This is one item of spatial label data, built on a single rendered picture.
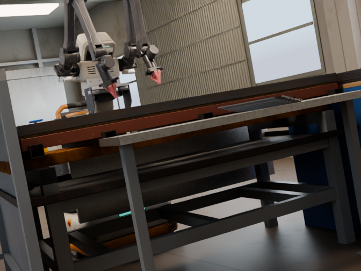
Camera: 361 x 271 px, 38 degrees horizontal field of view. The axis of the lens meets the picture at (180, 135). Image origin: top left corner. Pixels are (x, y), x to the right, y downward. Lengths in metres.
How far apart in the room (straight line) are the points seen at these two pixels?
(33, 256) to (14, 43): 10.03
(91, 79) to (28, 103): 6.80
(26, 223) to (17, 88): 8.17
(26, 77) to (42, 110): 0.68
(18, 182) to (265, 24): 5.24
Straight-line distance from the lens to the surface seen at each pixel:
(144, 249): 1.96
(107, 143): 1.93
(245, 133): 3.30
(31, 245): 1.88
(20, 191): 1.86
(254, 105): 2.19
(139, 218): 1.94
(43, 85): 10.12
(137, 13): 3.23
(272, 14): 6.64
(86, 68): 3.25
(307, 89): 2.60
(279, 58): 6.59
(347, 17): 5.60
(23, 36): 11.84
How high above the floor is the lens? 0.79
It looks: 2 degrees down
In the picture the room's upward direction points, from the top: 10 degrees counter-clockwise
